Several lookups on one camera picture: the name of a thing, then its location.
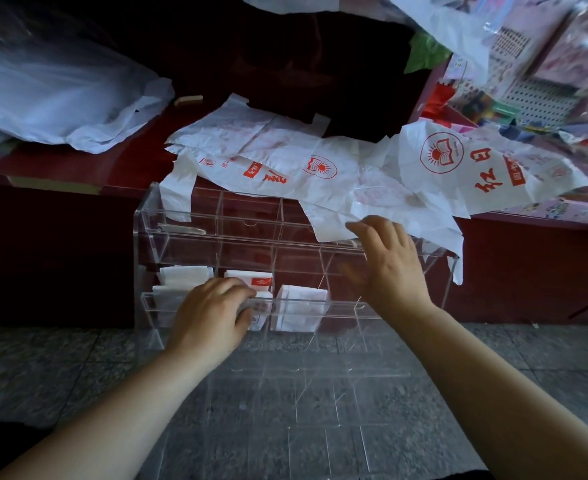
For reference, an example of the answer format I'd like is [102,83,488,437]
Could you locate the person's right hand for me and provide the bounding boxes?
[339,215,436,324]

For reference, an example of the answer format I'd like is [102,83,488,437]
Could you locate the person's left hand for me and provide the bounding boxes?
[166,277,258,371]

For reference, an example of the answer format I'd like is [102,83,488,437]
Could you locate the clear acrylic compartment organizer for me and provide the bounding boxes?
[133,182,462,480]

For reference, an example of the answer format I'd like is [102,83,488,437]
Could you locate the person's right forearm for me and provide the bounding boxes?
[388,299,588,480]

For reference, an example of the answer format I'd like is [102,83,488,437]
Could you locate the person's left forearm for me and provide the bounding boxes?
[0,340,215,480]

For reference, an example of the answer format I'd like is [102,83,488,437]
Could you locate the plain crumpled white plastic bag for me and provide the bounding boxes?
[301,182,466,286]

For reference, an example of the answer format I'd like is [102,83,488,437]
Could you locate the folded white bag red label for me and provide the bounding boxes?
[223,269,274,331]

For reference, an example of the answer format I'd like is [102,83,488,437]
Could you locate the folded white bag bundle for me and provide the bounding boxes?
[158,266,215,291]
[151,286,190,329]
[273,284,331,334]

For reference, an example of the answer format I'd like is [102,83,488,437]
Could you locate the white plastic bag round emblem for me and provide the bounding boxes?
[381,120,588,218]

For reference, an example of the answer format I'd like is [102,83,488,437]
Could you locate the white plastic bag red print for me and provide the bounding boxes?
[159,93,370,223]

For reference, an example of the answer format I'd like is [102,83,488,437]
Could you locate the pink printed sheet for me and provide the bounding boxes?
[491,196,588,226]

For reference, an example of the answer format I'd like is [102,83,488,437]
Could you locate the green plastic bag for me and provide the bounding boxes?
[403,31,453,75]

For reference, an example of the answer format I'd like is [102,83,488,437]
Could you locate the dark red wooden counter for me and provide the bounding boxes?
[0,57,588,328]

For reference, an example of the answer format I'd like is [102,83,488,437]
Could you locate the hanging white plastic bag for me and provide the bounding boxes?
[384,0,492,88]

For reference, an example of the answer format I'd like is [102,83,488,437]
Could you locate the display of colourful sticker sheets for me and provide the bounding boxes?
[441,0,588,148]

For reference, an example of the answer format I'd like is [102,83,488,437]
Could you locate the large translucent white plastic bag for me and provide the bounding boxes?
[0,37,175,156]

